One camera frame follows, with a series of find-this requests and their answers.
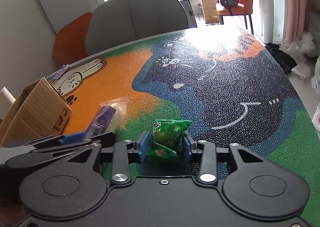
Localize orange dining chair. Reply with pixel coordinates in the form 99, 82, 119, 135
52, 12, 93, 69

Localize grey dining chair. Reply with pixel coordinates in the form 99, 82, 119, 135
85, 0, 190, 56

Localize crumpled white plastic bags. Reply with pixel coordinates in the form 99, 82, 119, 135
279, 31, 317, 63

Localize purple bread packet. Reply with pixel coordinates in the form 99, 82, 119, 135
82, 97, 129, 140

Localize black bag on floor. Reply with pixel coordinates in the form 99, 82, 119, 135
264, 42, 297, 73

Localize purple blue wrapper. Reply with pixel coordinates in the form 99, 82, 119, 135
48, 64, 70, 81

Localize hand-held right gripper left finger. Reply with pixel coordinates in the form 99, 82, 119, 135
65, 131, 152, 185

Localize white bag with black items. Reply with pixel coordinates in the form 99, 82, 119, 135
310, 56, 320, 93

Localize white foam container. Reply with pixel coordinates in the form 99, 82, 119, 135
291, 62, 312, 79

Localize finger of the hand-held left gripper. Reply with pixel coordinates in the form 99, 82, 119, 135
31, 131, 117, 158
29, 131, 87, 147

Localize cardboard box on floor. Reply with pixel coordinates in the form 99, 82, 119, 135
198, 0, 221, 25

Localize dark grey suitcase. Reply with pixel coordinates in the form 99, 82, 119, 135
178, 0, 198, 28

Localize cardboard box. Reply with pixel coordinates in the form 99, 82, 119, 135
0, 77, 72, 148
198, 0, 221, 25

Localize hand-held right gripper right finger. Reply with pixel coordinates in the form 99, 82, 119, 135
182, 133, 267, 185

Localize pink curtain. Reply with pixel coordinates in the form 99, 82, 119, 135
281, 0, 320, 43

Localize white paper towel roll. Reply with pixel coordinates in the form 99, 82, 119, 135
0, 86, 17, 120

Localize crinkled green snack packet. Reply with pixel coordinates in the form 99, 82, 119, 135
145, 119, 192, 165

